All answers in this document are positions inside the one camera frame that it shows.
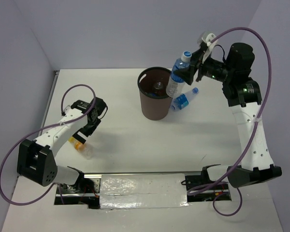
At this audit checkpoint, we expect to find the silver foil sheet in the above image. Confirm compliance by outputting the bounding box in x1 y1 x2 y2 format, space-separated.
100 174 188 209

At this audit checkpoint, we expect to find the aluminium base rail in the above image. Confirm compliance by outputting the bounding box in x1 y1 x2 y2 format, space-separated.
54 172 231 210

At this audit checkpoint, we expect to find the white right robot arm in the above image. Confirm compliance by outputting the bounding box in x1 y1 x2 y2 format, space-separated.
175 42 282 188

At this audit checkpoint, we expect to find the brown bin black rim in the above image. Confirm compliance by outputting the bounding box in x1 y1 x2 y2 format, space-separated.
137 67 172 121

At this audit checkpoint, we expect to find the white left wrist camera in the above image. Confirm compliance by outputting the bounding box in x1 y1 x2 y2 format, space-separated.
62 105 71 114

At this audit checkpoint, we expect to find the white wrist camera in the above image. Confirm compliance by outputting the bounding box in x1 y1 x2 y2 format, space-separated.
198 31 218 63
62 105 71 114

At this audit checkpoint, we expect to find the blue label bottle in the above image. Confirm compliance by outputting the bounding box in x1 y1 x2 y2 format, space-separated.
166 51 192 98
147 92 157 98

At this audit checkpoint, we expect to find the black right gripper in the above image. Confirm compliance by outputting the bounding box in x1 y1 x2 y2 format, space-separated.
173 47 233 85

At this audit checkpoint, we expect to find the blue cap bottle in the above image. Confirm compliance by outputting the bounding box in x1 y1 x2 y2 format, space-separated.
170 87 199 111

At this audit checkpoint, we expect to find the clear bottle orange label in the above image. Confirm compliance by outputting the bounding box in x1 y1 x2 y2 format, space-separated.
68 137 93 160

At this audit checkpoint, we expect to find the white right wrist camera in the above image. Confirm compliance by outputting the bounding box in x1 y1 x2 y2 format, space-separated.
198 31 218 63

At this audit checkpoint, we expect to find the clear bottle red cap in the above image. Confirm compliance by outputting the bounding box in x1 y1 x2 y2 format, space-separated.
152 82 165 96

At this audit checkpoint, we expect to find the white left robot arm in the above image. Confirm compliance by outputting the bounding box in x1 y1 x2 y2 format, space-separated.
17 98 108 193

